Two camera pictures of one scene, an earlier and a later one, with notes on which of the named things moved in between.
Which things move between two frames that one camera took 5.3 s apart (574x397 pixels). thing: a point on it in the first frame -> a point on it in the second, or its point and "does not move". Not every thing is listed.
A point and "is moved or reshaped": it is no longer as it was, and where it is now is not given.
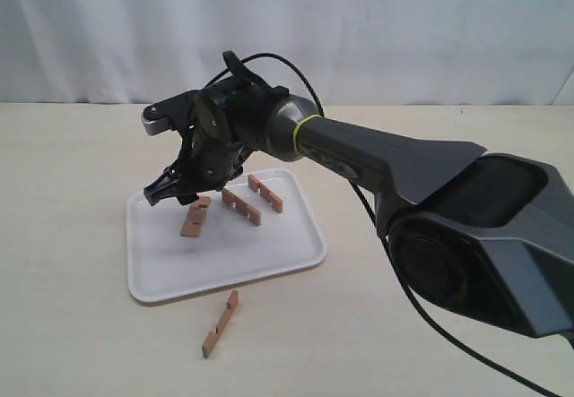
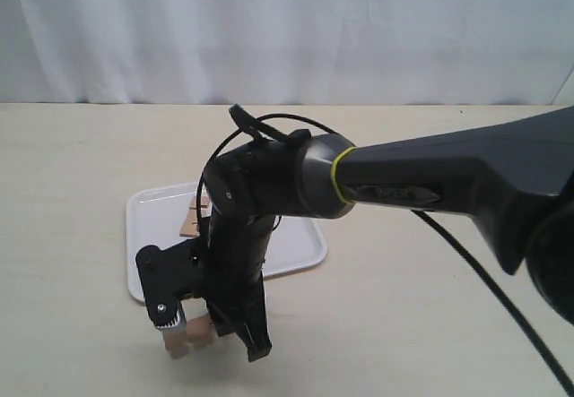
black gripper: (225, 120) -> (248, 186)
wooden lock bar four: (211, 337) is moved or reshaped
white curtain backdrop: (369, 36) does not move
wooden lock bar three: (194, 222) does not move
